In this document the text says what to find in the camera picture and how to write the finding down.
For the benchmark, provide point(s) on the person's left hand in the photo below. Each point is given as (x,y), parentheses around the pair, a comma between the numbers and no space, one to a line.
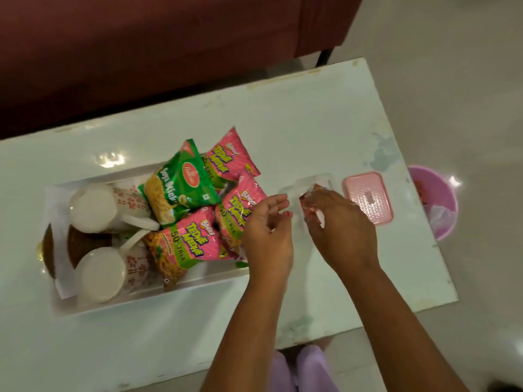
(267,238)

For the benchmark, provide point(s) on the person's right hand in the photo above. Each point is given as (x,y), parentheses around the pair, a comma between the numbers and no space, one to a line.
(345,232)

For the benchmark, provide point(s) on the person's right thumb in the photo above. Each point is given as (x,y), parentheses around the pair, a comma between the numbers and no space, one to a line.
(313,224)

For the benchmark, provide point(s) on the person's left thumb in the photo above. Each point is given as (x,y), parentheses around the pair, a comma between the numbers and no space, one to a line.
(282,216)

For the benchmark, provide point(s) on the small clear red wrapper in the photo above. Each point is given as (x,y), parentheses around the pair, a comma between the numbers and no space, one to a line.
(307,208)

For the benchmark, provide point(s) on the person's left forearm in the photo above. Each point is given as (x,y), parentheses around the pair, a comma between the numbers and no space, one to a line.
(249,334)

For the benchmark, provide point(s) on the person's right forearm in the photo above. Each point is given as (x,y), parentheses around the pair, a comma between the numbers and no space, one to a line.
(400,334)

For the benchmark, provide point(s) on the clear plastic container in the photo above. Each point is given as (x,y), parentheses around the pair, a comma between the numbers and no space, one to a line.
(295,187)

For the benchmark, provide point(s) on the pink snack packet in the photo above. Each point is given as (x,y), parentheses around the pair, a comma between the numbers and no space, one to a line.
(188,240)
(233,159)
(237,204)

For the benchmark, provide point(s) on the pink container lid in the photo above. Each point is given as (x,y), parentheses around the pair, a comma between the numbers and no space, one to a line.
(367,197)

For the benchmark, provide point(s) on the white rectangular tray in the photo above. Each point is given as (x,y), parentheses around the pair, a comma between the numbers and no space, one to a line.
(200,279)

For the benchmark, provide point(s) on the green snack packet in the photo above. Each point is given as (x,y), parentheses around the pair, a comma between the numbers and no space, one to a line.
(179,183)

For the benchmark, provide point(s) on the red scraps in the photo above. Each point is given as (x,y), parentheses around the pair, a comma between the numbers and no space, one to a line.
(419,191)

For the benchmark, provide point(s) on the white plastic bag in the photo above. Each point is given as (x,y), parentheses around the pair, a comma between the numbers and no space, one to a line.
(441,220)

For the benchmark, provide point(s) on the pink plastic bin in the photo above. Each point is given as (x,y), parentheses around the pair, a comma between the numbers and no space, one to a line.
(441,187)

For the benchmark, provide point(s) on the lavender trousers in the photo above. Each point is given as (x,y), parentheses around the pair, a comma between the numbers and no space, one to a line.
(304,371)

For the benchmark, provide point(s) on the black sofa leg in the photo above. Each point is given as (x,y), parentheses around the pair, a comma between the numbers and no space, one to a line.
(325,57)

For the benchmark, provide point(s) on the white floral mug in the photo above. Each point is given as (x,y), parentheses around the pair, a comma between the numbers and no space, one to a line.
(102,273)
(94,208)

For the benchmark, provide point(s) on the maroon sofa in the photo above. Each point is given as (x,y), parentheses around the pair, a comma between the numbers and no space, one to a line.
(143,48)

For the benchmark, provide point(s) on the white paper napkin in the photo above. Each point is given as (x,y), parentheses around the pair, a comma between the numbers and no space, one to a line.
(62,281)

